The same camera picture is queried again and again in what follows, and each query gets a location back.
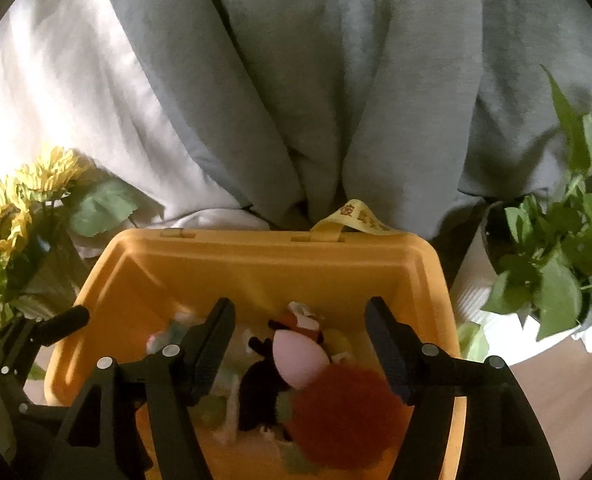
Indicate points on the pink egg-shaped sponge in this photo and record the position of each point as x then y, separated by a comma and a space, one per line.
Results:
296, 355

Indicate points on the white soft cloth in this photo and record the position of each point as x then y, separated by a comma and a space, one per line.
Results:
230, 405

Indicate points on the clear glass vase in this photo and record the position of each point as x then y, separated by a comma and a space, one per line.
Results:
50, 285

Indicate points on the artificial sunflower bouquet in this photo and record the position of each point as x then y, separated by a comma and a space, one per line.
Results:
20, 195

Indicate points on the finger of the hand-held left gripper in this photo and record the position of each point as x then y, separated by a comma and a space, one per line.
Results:
40, 409
65, 322

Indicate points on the yellow soft toy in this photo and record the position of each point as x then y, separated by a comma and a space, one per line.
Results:
338, 345

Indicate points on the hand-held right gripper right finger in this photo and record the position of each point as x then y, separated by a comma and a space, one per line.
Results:
388, 355

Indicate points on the white sheer curtain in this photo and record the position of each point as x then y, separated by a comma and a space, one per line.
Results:
75, 85

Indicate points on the grey curtain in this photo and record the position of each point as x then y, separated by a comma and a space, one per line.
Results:
351, 85

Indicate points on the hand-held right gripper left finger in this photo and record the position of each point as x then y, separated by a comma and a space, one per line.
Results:
213, 355

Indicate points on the black plush toy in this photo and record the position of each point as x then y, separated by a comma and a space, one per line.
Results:
261, 390

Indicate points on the green plant in white pot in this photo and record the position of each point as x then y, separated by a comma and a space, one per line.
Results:
556, 290

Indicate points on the orange plastic storage box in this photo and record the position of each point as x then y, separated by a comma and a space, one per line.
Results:
276, 270

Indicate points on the red fluffy pom-pom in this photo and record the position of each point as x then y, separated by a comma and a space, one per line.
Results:
346, 415

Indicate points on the light blue tissue packet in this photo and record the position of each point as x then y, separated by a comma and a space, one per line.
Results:
173, 332

